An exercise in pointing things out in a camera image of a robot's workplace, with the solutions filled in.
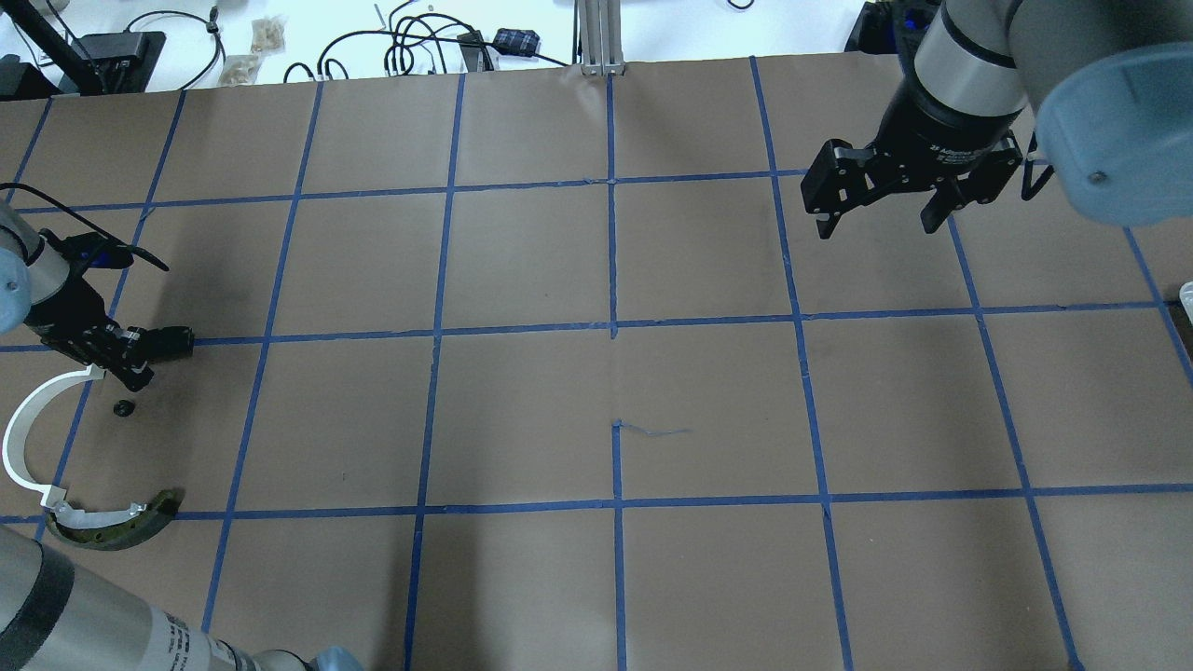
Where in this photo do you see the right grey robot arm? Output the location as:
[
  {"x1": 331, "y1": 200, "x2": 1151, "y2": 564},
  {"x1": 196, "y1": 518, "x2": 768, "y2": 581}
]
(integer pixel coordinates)
[{"x1": 801, "y1": 1, "x2": 1192, "y2": 240}]

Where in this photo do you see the aluminium frame post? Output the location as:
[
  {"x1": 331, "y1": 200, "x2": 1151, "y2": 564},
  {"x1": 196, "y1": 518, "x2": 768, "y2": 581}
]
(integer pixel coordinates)
[{"x1": 571, "y1": 0, "x2": 626, "y2": 76}]

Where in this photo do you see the small black plastic part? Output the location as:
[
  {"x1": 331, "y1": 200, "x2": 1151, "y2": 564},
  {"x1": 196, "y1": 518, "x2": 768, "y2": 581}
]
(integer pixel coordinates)
[{"x1": 138, "y1": 326, "x2": 196, "y2": 363}]

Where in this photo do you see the small blue checkered device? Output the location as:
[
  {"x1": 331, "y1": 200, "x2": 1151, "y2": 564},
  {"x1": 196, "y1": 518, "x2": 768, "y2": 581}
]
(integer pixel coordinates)
[{"x1": 492, "y1": 27, "x2": 542, "y2": 57}]

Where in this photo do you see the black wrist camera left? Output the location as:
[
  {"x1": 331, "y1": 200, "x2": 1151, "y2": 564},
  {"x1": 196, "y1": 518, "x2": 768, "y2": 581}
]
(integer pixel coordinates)
[{"x1": 39, "y1": 228, "x2": 169, "y2": 281}]

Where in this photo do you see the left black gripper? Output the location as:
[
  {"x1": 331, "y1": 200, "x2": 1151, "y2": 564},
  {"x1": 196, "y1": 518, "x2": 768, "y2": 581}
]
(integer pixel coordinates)
[{"x1": 24, "y1": 276, "x2": 160, "y2": 392}]

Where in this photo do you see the white curved plastic arc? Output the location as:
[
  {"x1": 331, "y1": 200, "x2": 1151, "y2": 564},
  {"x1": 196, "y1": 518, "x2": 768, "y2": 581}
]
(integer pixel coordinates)
[{"x1": 4, "y1": 364, "x2": 105, "y2": 510}]

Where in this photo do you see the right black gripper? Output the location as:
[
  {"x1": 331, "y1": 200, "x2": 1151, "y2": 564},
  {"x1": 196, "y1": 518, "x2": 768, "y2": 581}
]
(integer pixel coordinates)
[{"x1": 801, "y1": 79, "x2": 1022, "y2": 240}]

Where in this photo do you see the olive green brake shoe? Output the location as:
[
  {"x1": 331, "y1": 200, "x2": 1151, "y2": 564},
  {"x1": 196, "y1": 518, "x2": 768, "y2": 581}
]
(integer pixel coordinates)
[{"x1": 47, "y1": 488, "x2": 185, "y2": 552}]

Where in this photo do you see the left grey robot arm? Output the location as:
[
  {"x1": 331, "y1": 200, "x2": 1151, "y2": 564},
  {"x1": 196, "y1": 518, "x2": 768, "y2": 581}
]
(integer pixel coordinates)
[{"x1": 1, "y1": 205, "x2": 361, "y2": 670}]

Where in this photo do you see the silver metal tray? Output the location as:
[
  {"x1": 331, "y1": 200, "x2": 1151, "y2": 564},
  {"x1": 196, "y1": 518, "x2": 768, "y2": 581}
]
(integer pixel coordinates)
[{"x1": 1177, "y1": 281, "x2": 1193, "y2": 324}]

